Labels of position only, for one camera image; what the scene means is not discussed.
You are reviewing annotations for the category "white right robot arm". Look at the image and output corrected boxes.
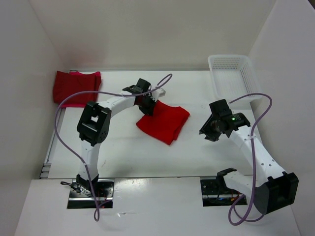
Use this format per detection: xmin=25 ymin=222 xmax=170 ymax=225
xmin=199 ymin=99 xmax=299 ymax=215

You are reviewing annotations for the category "white plastic laundry basket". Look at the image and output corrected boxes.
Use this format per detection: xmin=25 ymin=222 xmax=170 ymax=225
xmin=208 ymin=55 xmax=262 ymax=103

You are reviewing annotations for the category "bright red t shirt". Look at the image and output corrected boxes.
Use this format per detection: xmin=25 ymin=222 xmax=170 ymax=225
xmin=136 ymin=101 xmax=190 ymax=145

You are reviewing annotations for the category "dark red t shirt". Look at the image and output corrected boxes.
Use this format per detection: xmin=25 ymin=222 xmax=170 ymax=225
xmin=53 ymin=70 xmax=103 ymax=104

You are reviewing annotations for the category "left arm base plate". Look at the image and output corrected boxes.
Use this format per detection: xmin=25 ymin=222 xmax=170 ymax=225
xmin=67 ymin=179 xmax=114 ymax=209

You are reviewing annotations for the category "pink red t shirt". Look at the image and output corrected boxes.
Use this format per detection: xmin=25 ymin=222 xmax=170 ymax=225
xmin=59 ymin=71 xmax=102 ymax=109

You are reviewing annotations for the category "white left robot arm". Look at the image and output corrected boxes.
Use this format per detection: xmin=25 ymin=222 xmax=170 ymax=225
xmin=76 ymin=79 xmax=165 ymax=197

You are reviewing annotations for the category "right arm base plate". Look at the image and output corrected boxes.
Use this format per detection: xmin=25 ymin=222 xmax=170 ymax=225
xmin=200 ymin=177 xmax=241 ymax=207

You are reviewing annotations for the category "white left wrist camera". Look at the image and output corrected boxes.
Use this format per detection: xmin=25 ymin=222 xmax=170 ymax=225
xmin=151 ymin=88 xmax=166 ymax=101

